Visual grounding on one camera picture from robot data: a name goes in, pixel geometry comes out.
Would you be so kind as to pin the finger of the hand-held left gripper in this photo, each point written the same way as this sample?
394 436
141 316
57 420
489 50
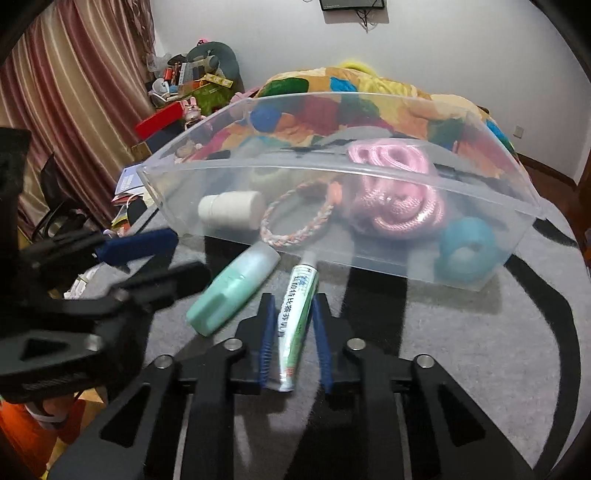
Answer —
138 244
175 277

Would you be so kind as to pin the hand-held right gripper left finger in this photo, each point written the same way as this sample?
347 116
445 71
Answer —
265 344

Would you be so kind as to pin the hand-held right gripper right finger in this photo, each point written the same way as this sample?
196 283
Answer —
323 346

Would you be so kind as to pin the white green ointment tube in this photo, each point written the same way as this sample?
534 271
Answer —
295 323

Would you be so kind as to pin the mint green bottle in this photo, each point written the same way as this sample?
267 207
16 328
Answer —
226 290

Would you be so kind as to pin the clear plastic storage bin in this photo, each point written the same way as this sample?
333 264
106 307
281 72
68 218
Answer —
383 258

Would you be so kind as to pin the stack of papers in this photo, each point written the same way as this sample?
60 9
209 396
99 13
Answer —
129 184

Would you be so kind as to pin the white plastic bottle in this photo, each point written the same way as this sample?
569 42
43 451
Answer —
231 210

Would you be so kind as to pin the orange cloth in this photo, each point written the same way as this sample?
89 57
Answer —
23 434

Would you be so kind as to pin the red flat box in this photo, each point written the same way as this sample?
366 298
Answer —
159 120

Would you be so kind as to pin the pink bunny toy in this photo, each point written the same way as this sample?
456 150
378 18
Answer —
191 110

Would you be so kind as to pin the white mug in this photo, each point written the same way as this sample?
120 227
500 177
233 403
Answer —
159 87

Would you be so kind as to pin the teal tape roll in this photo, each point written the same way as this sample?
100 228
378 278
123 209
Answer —
466 267

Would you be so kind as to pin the green cardboard box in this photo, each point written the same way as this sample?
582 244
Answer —
210 97

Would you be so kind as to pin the striped brown curtain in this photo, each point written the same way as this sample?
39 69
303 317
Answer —
69 92

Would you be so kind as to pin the dark green neck pillow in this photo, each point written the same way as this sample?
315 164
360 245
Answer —
226 57

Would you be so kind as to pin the colourful patchwork blanket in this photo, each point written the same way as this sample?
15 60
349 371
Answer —
397 92

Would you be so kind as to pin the yellow plush toy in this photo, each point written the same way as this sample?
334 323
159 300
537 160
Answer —
355 64

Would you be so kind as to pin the wall power outlet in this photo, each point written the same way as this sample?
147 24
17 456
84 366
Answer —
519 132

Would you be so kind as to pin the wall-mounted black screen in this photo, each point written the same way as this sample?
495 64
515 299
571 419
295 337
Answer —
351 3

